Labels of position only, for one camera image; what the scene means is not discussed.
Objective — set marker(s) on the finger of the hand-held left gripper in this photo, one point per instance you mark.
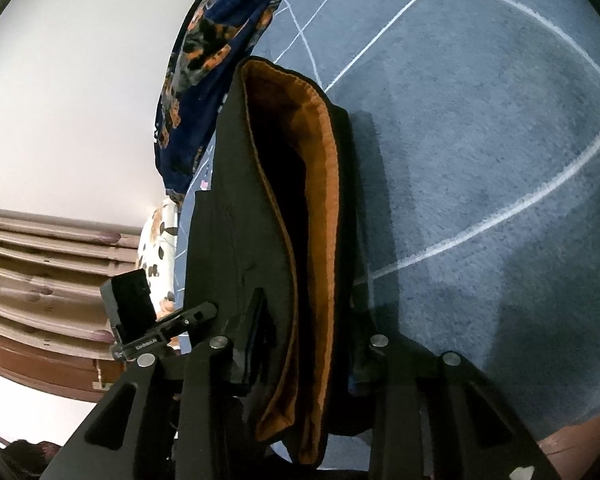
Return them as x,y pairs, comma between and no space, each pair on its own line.
190,316

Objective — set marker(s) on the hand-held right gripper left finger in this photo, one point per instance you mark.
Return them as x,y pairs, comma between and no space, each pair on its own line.
255,325

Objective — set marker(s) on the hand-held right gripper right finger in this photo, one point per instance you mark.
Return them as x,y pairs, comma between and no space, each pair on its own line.
380,360

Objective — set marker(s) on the black pants with orange lining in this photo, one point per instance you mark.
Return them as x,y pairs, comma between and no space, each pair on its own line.
240,200

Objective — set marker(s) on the dark cloth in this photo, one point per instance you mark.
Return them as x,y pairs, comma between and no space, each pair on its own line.
30,455

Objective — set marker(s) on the blue grid bed sheet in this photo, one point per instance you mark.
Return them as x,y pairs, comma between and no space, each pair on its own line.
480,160

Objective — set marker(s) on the navy dog print blanket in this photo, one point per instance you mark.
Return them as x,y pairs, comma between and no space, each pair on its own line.
215,60

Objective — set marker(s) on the brown wooden bed frame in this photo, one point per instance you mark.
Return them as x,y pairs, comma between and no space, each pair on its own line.
30,365

